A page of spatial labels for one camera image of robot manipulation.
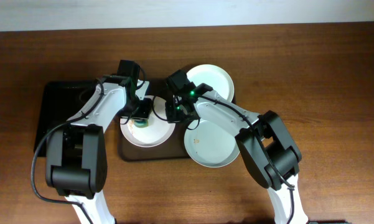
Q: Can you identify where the white plate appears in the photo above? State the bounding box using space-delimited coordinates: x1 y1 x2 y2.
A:
120 96 175 147
187 64 235 101

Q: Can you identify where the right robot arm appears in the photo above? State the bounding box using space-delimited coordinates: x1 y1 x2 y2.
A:
166 70 309 223

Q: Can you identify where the white plate top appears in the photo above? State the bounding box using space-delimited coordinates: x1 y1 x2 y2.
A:
187 64 235 101

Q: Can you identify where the pale blue plate bottom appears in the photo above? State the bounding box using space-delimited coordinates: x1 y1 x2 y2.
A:
184 119 240 168

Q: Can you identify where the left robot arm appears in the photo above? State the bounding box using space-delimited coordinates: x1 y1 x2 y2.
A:
45 60 149 223

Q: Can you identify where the brown plastic serving tray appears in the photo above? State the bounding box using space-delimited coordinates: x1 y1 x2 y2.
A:
116 77 240 162

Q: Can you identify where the green cleaning sponge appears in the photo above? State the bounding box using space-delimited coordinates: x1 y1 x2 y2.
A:
134 119 149 128

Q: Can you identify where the black rectangular tray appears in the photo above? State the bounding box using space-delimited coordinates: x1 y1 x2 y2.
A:
34 81 97 152

